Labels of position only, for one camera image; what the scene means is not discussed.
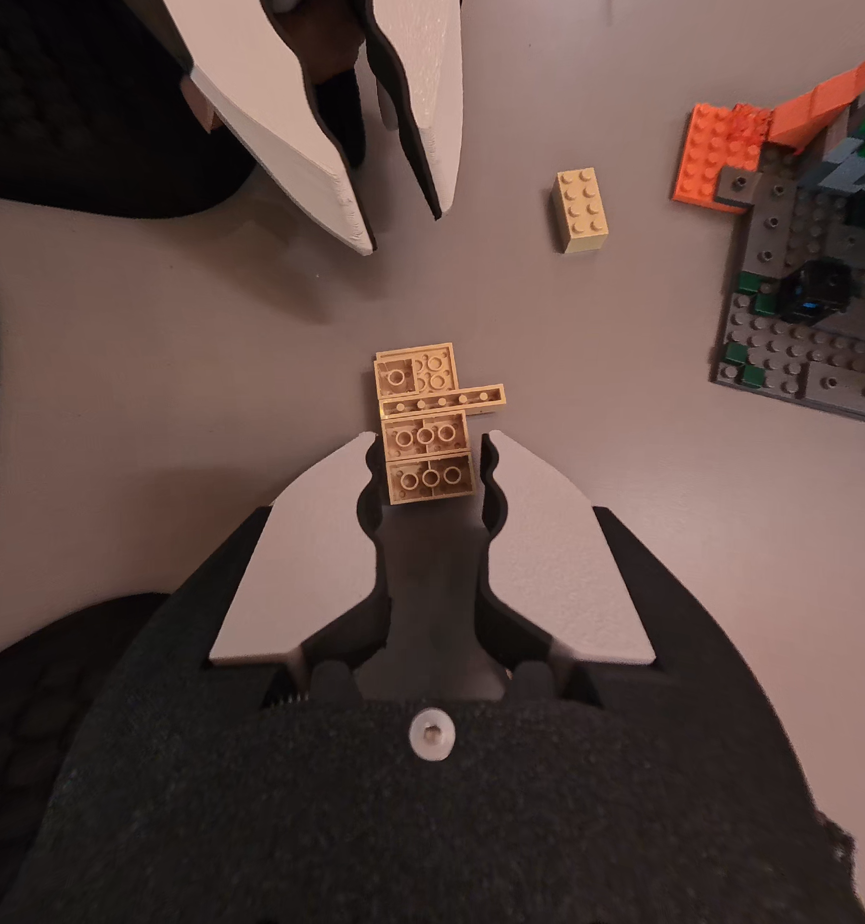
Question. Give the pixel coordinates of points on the tan eight-stud toy brick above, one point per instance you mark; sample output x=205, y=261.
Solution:
x=580, y=206

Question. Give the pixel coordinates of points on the grey toy brick castle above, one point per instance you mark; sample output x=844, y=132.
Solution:
x=800, y=339

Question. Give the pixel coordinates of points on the tan toy plate assembly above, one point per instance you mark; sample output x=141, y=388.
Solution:
x=425, y=437

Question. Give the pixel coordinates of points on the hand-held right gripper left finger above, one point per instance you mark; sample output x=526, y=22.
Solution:
x=302, y=563

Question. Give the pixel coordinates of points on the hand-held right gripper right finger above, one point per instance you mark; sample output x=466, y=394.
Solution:
x=562, y=563

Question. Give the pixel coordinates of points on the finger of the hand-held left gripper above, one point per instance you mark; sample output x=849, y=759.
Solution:
x=259, y=108
x=432, y=86

